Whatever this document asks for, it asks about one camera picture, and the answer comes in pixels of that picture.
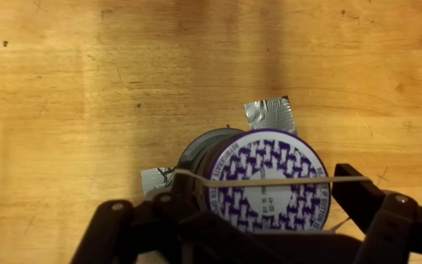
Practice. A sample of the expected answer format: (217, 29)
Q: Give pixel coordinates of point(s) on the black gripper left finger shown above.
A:
(182, 195)

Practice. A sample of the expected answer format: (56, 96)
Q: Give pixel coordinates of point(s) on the beige rubber band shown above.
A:
(279, 181)

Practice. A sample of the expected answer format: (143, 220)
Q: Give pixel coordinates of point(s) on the purple patterned tape roll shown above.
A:
(270, 161)

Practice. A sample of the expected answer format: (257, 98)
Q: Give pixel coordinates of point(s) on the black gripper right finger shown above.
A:
(355, 192)

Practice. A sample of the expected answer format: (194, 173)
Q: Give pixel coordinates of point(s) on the silver duct tape piece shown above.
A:
(154, 178)
(272, 114)

